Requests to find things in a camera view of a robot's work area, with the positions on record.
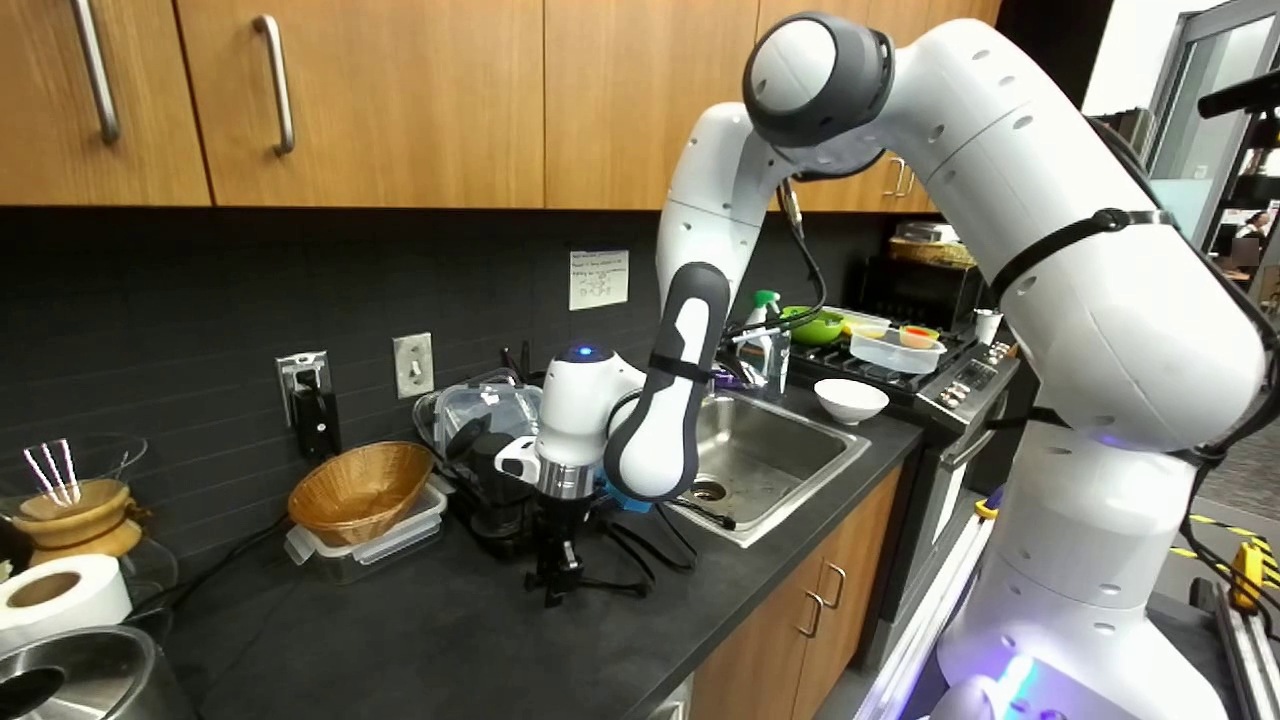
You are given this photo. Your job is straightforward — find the yellow clamp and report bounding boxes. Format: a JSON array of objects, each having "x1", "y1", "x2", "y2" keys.
[{"x1": 1228, "y1": 537, "x2": 1279, "y2": 613}]

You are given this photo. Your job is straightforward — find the wooden wall cabinet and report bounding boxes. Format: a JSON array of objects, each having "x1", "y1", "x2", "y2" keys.
[{"x1": 0, "y1": 0, "x2": 1002, "y2": 215}]

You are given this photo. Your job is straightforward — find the white paper note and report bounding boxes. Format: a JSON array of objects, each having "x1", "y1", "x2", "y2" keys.
[{"x1": 568, "y1": 248, "x2": 631, "y2": 312}]

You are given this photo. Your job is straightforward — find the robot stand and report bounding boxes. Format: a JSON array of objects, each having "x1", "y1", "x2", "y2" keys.
[{"x1": 1145, "y1": 578, "x2": 1280, "y2": 720}]

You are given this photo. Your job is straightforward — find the black wire rack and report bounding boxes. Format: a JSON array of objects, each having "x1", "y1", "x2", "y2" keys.
[{"x1": 520, "y1": 492, "x2": 703, "y2": 603}]

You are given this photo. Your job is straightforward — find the black cable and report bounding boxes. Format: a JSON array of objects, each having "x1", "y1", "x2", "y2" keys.
[{"x1": 128, "y1": 514, "x2": 293, "y2": 613}]

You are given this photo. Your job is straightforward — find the spray bottle with green top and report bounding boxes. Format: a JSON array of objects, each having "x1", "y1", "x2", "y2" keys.
[{"x1": 744, "y1": 289, "x2": 793, "y2": 389}]

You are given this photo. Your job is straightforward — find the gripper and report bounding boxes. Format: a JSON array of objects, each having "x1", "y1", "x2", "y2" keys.
[{"x1": 526, "y1": 495, "x2": 597, "y2": 609}]

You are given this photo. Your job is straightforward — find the flat wicker basket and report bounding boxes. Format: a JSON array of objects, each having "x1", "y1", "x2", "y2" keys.
[{"x1": 887, "y1": 221, "x2": 978, "y2": 270}]

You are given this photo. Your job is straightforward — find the black coffee grinder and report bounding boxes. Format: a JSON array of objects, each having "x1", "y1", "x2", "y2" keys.
[{"x1": 444, "y1": 414, "x2": 543, "y2": 559}]

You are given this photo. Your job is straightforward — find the black power adapter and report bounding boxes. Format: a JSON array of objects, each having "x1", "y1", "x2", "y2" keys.
[{"x1": 294, "y1": 384, "x2": 343, "y2": 463}]

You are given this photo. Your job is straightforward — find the wooden base cabinet door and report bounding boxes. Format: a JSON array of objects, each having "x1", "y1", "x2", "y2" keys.
[
  {"x1": 688, "y1": 552, "x2": 825, "y2": 720},
  {"x1": 790, "y1": 466, "x2": 903, "y2": 720}
]

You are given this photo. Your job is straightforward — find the camera on mount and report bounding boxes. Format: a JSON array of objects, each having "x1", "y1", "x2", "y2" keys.
[{"x1": 1196, "y1": 68, "x2": 1280, "y2": 151}]

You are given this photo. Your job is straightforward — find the steel bin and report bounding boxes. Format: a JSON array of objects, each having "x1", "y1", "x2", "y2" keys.
[{"x1": 0, "y1": 624, "x2": 198, "y2": 720}]

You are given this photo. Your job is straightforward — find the glass door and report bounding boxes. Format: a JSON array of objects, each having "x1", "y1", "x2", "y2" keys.
[{"x1": 1148, "y1": 0, "x2": 1280, "y2": 253}]

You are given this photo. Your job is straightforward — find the white bowl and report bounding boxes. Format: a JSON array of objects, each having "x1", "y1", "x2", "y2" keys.
[{"x1": 813, "y1": 377, "x2": 891, "y2": 427}]

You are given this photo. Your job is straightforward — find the oven door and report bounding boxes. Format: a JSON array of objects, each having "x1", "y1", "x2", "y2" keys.
[{"x1": 865, "y1": 420, "x2": 1013, "y2": 673}]

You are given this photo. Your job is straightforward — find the bundle of striped straws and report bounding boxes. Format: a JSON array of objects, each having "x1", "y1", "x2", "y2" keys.
[{"x1": 23, "y1": 438, "x2": 83, "y2": 507}]

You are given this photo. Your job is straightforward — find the green bowl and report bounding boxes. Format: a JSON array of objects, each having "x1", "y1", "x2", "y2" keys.
[{"x1": 779, "y1": 305, "x2": 847, "y2": 348}]

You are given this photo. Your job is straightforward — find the steel tap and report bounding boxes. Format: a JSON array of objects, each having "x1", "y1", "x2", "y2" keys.
[{"x1": 714, "y1": 326, "x2": 793, "y2": 393}]

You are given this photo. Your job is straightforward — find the clear plastic lidded container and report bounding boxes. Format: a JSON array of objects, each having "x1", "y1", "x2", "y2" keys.
[{"x1": 283, "y1": 478, "x2": 449, "y2": 585}]

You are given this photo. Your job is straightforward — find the wall switch plate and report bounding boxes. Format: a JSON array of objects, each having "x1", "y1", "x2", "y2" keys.
[{"x1": 392, "y1": 332, "x2": 436, "y2": 400}]

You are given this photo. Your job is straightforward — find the steel sink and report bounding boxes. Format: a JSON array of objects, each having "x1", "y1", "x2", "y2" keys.
[{"x1": 662, "y1": 388, "x2": 872, "y2": 550}]

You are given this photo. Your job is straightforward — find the white paper roll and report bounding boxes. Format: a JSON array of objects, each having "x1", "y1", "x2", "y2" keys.
[{"x1": 0, "y1": 553, "x2": 135, "y2": 653}]

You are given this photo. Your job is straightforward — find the black stove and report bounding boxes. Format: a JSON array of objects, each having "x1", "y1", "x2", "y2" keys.
[{"x1": 788, "y1": 318, "x2": 1041, "y2": 676}]

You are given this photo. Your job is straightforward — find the wall socket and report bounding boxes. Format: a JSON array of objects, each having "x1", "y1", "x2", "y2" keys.
[{"x1": 275, "y1": 350, "x2": 332, "y2": 429}]

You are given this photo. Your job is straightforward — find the large clear plastic container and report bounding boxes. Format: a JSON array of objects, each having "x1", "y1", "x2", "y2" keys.
[{"x1": 848, "y1": 328, "x2": 947, "y2": 376}]

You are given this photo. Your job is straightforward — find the oven door handle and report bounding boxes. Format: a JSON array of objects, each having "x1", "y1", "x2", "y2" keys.
[{"x1": 938, "y1": 392, "x2": 1013, "y2": 473}]

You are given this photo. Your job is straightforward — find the black toaster oven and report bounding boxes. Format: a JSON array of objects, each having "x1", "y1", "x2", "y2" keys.
[{"x1": 862, "y1": 252, "x2": 989, "y2": 333}]

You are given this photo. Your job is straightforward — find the glass pour-over coffee carafe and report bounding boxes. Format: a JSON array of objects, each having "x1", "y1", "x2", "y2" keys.
[{"x1": 0, "y1": 432, "x2": 182, "y2": 626}]

